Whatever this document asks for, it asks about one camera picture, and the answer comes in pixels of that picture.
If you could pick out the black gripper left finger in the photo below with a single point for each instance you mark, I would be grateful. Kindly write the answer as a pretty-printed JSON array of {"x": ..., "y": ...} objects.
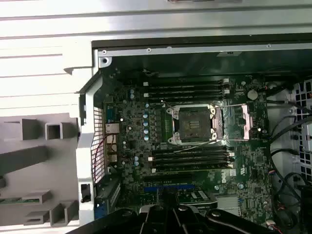
[{"x": 151, "y": 219}]

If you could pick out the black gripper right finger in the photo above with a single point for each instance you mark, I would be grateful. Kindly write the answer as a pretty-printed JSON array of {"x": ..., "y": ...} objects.
[{"x": 192, "y": 219}]

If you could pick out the green motherboard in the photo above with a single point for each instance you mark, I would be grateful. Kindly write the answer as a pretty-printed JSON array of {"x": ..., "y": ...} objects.
[{"x": 251, "y": 168}]

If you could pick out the black expansion slot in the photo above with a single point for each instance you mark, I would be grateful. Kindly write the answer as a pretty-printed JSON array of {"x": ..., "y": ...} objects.
[{"x": 168, "y": 177}]

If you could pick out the blue expansion slot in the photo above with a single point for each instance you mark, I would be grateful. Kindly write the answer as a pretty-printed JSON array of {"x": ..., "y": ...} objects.
[{"x": 154, "y": 189}]

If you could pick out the silver chipset heatsink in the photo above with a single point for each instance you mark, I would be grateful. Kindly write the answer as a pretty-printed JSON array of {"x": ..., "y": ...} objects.
[{"x": 228, "y": 203}]

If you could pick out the black graphics card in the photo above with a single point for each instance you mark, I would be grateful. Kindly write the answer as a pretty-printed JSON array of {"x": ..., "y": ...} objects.
[{"x": 197, "y": 195}]

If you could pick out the black RAM slot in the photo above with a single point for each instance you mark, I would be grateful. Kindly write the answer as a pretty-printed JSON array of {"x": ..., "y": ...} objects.
[
  {"x": 190, "y": 162},
  {"x": 190, "y": 156},
  {"x": 187, "y": 85},
  {"x": 190, "y": 151},
  {"x": 187, "y": 80},
  {"x": 190, "y": 168},
  {"x": 187, "y": 96},
  {"x": 187, "y": 91}
]

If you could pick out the grey parts rack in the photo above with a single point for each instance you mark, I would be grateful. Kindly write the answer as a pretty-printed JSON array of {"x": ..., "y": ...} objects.
[{"x": 61, "y": 170}]

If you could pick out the silver coin battery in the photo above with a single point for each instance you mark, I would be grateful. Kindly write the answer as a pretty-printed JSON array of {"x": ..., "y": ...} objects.
[{"x": 252, "y": 94}]

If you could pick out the CPU socket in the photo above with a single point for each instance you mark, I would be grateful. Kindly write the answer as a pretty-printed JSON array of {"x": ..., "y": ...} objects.
[{"x": 192, "y": 124}]

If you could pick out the green RAM stick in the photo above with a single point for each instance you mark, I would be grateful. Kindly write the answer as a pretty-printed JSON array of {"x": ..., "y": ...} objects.
[{"x": 11, "y": 201}]

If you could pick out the metal socket cover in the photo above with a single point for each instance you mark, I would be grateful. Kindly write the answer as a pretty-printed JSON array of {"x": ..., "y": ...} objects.
[{"x": 246, "y": 122}]

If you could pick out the black open PC case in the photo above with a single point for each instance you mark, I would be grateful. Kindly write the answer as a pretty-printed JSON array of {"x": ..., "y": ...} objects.
[{"x": 85, "y": 146}]

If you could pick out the silver metal drive cage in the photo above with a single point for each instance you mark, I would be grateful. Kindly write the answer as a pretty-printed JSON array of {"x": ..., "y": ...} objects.
[{"x": 307, "y": 136}]

